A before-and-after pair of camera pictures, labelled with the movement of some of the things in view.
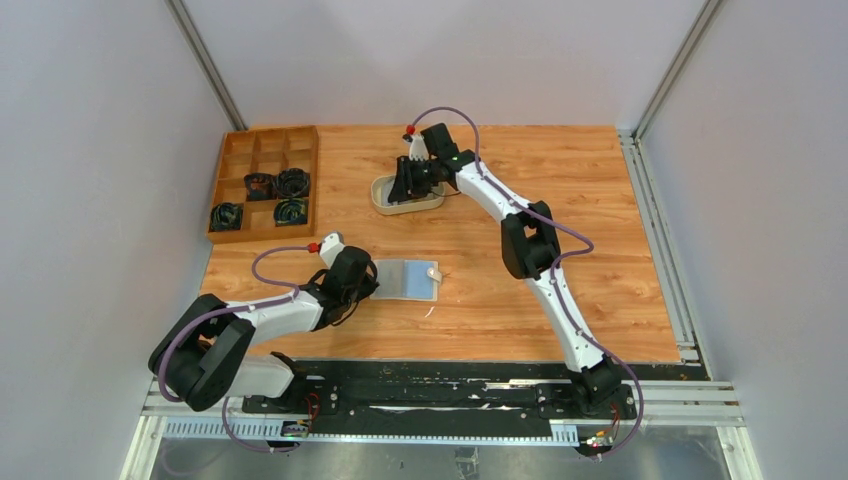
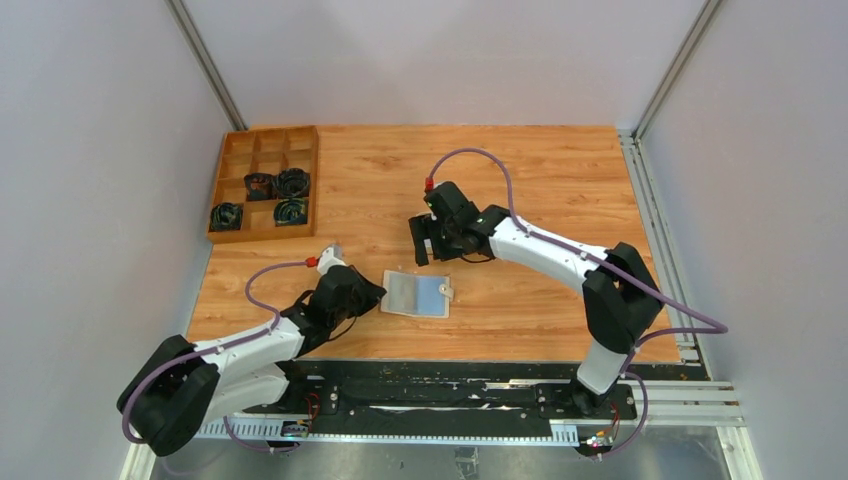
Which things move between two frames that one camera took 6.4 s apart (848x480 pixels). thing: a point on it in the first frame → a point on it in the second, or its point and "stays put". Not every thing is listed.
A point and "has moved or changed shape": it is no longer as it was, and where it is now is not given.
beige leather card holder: x=401 y=279 has moved or changed shape
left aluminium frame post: x=208 y=62 stays put
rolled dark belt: x=226 y=217 stays put
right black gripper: x=411 y=177 → x=428 y=234
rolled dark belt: x=292 y=182 stays put
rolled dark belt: x=260 y=186 stays put
